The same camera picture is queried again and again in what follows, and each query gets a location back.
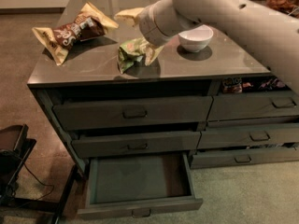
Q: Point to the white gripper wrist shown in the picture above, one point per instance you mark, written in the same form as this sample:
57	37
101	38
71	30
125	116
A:
149	24

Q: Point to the green jalapeno chip bag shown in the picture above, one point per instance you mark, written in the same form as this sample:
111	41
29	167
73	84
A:
131	52

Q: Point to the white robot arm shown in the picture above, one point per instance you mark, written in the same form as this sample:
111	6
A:
270	37

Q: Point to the brown and yellow chip bag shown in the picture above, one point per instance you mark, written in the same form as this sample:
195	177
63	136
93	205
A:
88	24

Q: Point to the grey drawer cabinet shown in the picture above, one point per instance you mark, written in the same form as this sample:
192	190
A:
91	74

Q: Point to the snack packets in drawer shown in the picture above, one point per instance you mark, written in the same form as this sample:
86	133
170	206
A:
252	84

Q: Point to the top left drawer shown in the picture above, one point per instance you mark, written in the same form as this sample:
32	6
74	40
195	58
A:
132	112

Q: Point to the middle left drawer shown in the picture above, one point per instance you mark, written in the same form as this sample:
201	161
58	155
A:
138	143

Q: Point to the middle right drawer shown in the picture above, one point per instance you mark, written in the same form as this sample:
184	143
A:
219	138

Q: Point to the open bottom left drawer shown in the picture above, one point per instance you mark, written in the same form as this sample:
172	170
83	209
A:
139	186

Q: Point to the top right drawer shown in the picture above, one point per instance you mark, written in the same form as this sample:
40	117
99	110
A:
254	105

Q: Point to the white ceramic bowl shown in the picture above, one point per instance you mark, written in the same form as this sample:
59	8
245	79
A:
196	39

